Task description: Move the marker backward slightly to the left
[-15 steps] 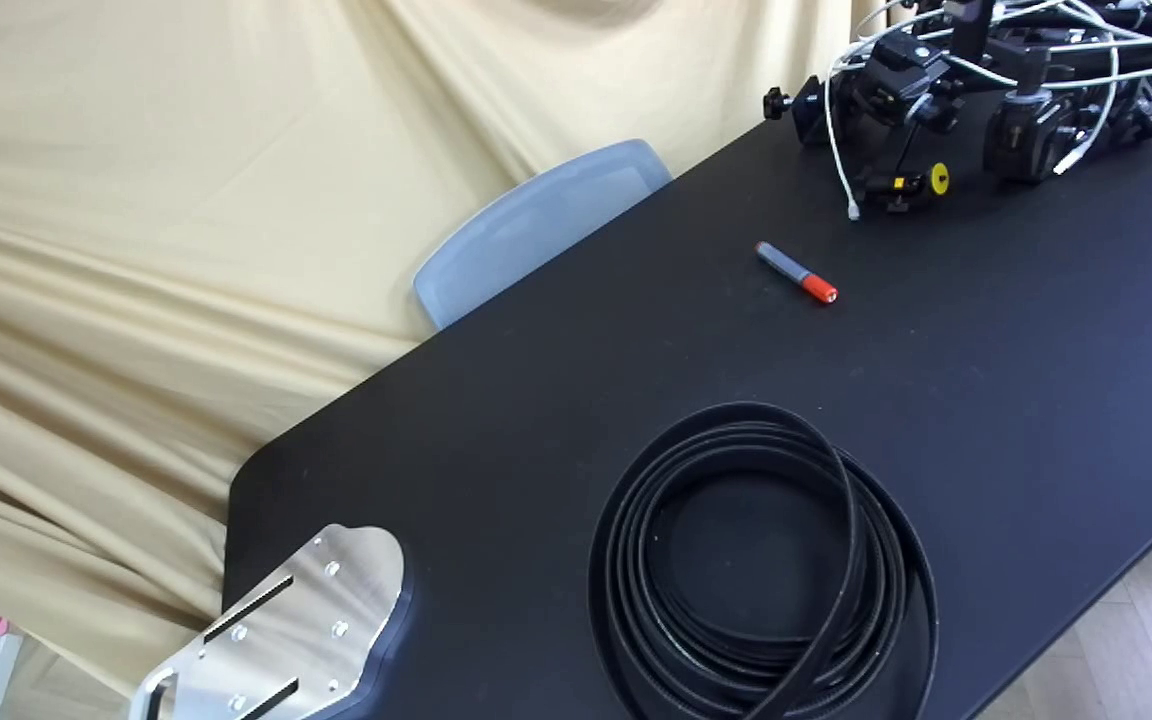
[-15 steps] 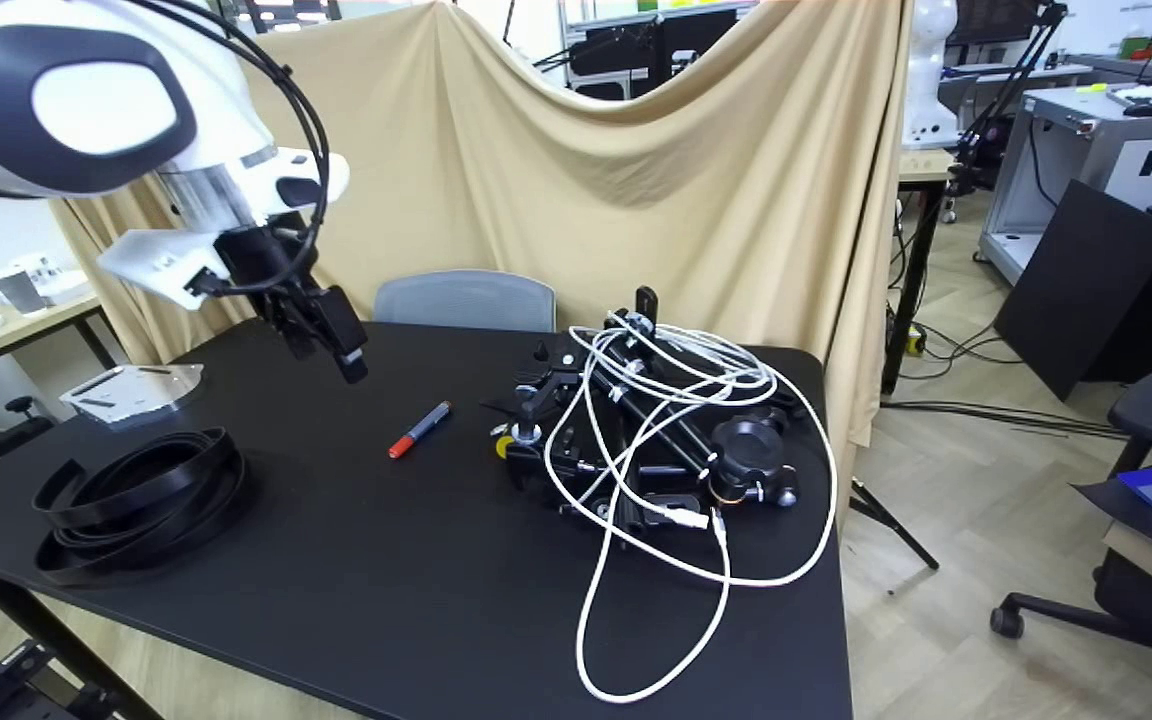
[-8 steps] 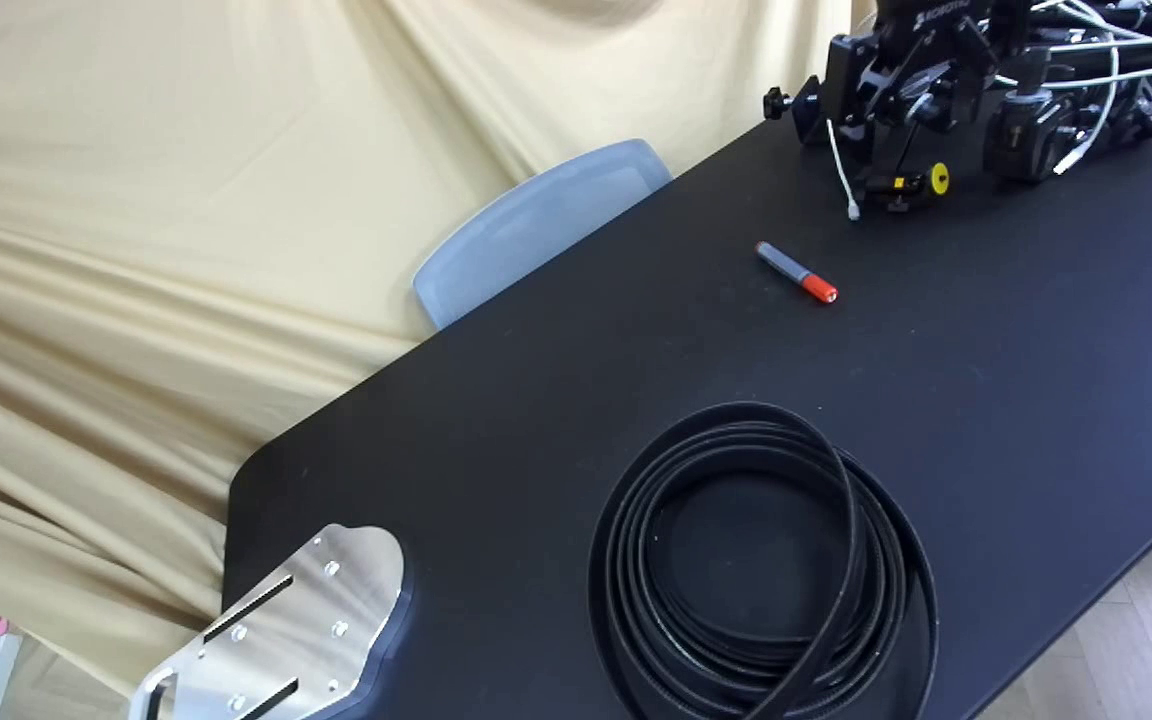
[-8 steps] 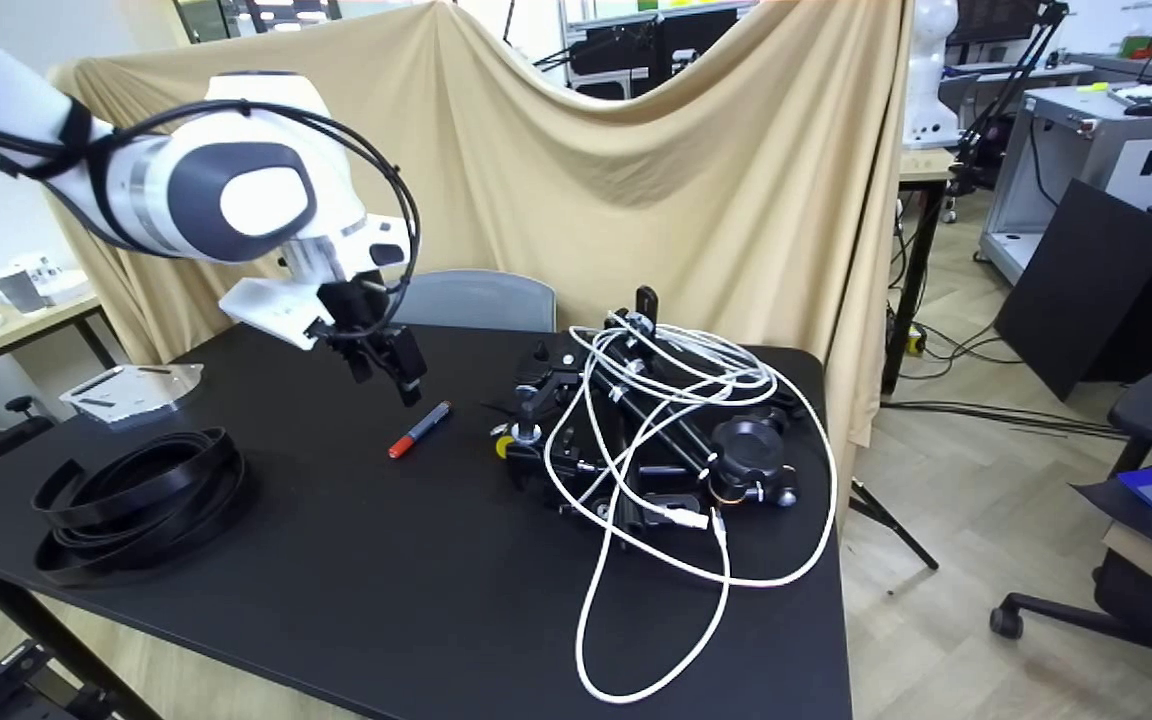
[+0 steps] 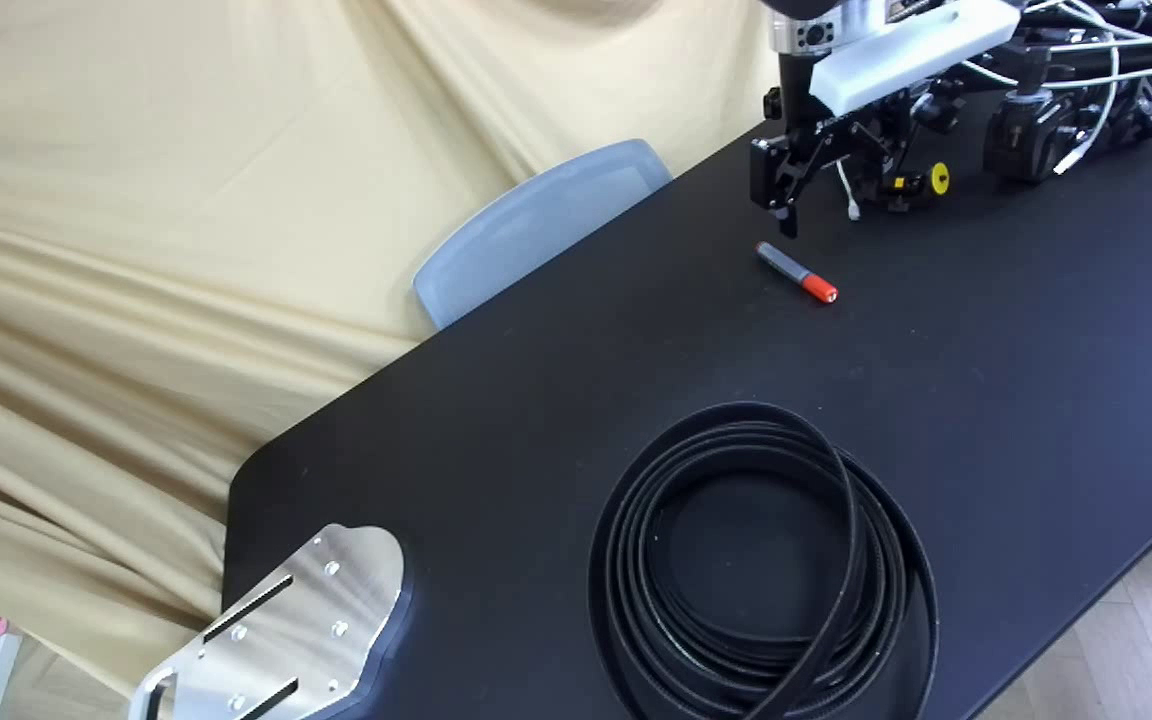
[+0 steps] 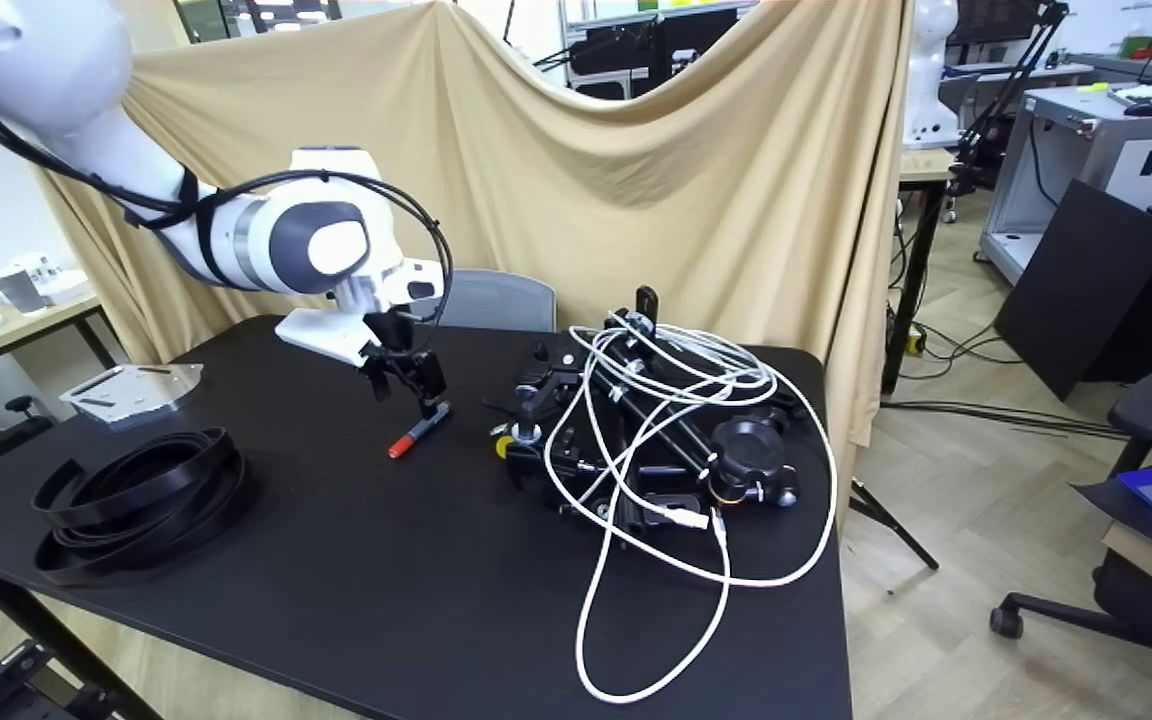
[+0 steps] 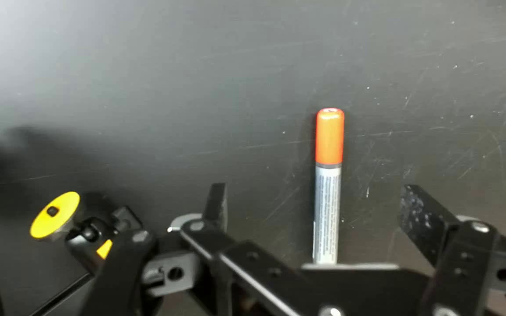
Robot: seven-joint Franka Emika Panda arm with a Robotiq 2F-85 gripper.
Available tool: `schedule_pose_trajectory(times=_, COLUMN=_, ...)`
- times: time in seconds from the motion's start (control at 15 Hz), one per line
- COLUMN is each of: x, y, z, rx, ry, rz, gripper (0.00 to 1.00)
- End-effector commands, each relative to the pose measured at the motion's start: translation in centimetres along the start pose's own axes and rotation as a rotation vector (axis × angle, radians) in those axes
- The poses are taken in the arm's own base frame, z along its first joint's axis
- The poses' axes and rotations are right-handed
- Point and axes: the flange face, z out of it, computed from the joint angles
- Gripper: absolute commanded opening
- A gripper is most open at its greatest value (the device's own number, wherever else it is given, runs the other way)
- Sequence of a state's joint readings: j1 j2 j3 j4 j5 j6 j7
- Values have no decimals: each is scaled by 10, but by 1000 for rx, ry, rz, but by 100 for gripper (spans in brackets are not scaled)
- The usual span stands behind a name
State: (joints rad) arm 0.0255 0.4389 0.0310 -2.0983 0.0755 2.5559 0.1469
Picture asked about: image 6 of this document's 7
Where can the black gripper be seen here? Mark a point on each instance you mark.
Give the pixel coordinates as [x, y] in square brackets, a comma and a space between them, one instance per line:
[399, 341]

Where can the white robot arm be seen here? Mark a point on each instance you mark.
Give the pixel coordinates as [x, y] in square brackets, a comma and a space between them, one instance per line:
[137, 144]

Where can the grey chair backrest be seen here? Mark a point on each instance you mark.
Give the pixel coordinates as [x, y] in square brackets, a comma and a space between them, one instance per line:
[497, 303]

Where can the black equipment pile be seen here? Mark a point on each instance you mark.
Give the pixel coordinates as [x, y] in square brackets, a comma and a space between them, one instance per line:
[642, 433]

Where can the beige cloth curtain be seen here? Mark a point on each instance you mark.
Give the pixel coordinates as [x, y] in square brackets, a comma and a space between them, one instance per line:
[577, 172]

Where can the clear plastic bag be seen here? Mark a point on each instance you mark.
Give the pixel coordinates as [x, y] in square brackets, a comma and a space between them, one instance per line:
[129, 391]

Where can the wooden side desk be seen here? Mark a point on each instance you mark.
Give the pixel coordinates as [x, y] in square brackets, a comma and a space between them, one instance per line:
[11, 334]

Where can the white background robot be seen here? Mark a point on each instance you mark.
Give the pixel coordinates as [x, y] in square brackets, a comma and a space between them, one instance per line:
[928, 73]

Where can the black leaning panel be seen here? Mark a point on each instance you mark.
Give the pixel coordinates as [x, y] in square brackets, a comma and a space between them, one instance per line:
[1081, 284]

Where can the black office chair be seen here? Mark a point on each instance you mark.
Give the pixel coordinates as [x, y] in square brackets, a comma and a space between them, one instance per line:
[1121, 534]

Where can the white grey cabinet table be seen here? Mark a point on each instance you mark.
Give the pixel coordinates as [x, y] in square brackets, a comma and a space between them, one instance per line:
[1111, 152]

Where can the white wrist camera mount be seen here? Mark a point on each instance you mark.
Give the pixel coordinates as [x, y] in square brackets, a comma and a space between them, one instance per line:
[336, 326]

